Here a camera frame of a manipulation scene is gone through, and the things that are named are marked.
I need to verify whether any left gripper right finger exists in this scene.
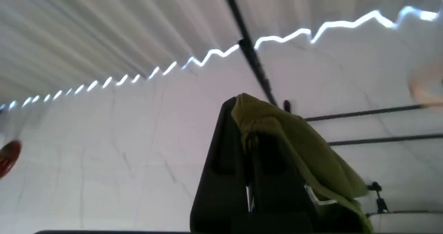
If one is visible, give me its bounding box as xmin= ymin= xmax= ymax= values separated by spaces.
xmin=247 ymin=134 xmax=319 ymax=233

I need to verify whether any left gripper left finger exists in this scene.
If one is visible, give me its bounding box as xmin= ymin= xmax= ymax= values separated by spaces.
xmin=189 ymin=96 xmax=250 ymax=233

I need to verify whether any green shirt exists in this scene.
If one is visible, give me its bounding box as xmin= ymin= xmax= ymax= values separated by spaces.
xmin=230 ymin=92 xmax=374 ymax=233

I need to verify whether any black clothes rack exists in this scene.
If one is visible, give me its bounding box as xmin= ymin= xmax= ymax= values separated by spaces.
xmin=219 ymin=0 xmax=443 ymax=217

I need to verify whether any white curtain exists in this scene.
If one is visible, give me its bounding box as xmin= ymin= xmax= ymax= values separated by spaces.
xmin=0 ymin=0 xmax=443 ymax=107

